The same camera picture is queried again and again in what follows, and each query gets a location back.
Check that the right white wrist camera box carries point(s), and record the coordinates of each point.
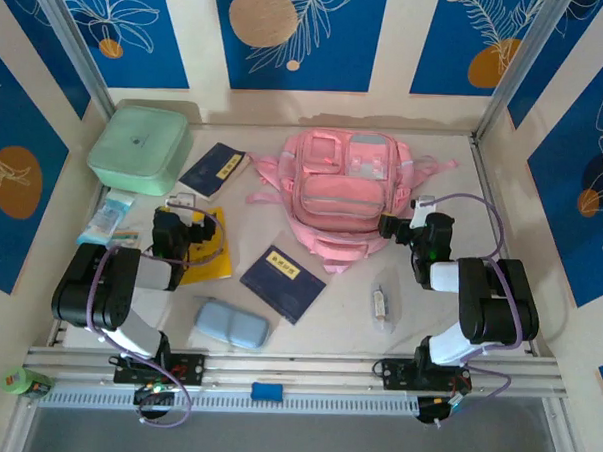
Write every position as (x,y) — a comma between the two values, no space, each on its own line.
(422,208)

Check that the small colourful card packet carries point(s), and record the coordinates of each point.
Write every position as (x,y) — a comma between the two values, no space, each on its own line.
(127,236)

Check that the green tape roll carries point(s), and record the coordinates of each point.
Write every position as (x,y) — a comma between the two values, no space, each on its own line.
(22,380)

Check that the blue white tissue packet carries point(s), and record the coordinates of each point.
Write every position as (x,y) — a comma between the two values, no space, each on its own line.
(104,220)

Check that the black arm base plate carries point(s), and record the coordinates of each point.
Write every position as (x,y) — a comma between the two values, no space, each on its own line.
(190,368)
(397,373)

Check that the thin navy book yellow label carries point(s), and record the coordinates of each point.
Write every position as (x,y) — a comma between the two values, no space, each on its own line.
(281,282)

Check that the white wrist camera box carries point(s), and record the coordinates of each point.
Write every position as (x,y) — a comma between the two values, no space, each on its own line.
(182,199)
(422,208)

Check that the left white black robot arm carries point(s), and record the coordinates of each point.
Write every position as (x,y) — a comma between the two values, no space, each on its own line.
(78,286)

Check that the blue sponge block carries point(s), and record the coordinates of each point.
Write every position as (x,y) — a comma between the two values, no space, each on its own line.
(267,391)

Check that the pink backpack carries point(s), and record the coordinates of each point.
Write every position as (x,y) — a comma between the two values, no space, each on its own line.
(340,197)

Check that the aluminium front rail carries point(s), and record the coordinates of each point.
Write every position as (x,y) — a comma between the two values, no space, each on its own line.
(295,368)

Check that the mint green square case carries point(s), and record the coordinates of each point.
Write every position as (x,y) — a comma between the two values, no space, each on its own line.
(137,149)

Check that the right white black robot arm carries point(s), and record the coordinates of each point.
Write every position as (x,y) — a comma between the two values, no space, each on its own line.
(498,304)

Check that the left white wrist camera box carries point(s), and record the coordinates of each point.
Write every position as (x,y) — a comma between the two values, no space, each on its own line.
(182,199)

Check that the small clear plastic bottle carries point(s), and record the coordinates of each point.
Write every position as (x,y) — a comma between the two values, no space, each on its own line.
(379,302)

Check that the thick navy book yellow label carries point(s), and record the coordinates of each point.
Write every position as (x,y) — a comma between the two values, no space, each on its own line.
(211,172)

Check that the aluminium frame post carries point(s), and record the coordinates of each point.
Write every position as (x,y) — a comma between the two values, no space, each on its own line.
(74,51)
(514,65)

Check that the black controller box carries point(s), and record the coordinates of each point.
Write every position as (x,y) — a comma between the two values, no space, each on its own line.
(149,397)
(431,409)

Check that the grey-blue pencil case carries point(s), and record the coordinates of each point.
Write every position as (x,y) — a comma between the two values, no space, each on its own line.
(232,325)

